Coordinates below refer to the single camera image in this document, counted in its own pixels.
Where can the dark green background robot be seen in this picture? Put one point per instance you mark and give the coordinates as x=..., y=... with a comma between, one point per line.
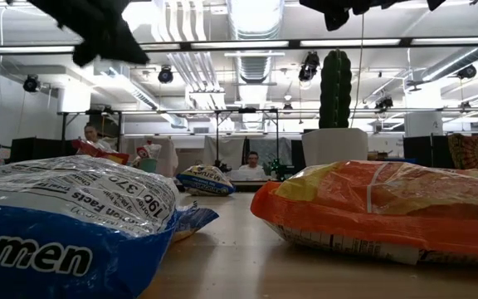
x=278, y=168

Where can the grey cloth cover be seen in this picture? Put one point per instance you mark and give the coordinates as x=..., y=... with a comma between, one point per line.
x=230, y=149

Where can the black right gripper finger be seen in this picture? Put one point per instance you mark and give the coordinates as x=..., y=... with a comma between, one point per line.
x=336, y=21

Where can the person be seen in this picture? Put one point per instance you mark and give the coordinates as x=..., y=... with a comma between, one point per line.
x=91, y=135
x=252, y=160

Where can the black light bar frame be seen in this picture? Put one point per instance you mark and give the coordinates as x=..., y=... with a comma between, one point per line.
x=186, y=45

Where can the blue ramen packet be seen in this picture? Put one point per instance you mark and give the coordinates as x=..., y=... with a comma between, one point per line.
x=206, y=180
x=56, y=257

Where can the silver ventilation duct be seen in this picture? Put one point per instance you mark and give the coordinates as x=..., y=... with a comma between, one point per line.
x=255, y=70
x=450, y=66

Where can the black aluminium table frame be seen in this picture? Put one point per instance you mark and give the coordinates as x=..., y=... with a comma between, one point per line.
x=247, y=187

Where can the white column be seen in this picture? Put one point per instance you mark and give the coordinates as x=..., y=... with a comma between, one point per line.
x=423, y=124

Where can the orange patterned tapestry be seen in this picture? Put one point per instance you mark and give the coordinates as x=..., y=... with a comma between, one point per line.
x=467, y=158

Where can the black background rig frame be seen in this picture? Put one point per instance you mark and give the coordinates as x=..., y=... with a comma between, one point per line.
x=217, y=137
x=63, y=124

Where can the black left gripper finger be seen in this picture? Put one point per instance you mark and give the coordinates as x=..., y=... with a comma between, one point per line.
x=89, y=50
x=120, y=43

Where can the black ceiling spotlight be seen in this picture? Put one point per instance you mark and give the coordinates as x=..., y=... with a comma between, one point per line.
x=165, y=75
x=308, y=66
x=467, y=72
x=31, y=84
x=384, y=103

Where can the orange ramen packet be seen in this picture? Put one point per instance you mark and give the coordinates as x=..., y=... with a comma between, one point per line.
x=367, y=216

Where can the black partition panel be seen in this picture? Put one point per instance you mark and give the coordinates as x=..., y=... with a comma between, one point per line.
x=419, y=151

